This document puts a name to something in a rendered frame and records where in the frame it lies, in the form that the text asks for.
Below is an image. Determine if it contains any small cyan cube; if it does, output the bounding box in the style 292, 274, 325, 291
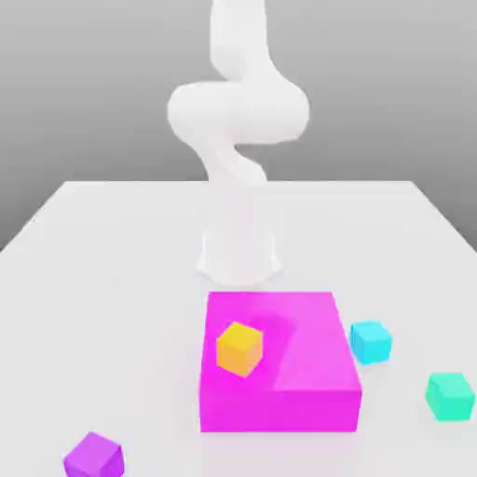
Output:
348, 319, 394, 366

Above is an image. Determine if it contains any large magenta box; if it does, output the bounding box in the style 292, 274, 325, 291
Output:
198, 291, 363, 434

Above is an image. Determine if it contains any small purple cube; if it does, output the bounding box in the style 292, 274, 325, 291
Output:
62, 430, 126, 477

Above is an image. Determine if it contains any small teal cube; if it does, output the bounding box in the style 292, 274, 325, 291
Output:
425, 371, 477, 423

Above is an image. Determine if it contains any small yellow cube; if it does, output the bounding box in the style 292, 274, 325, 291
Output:
215, 320, 265, 379

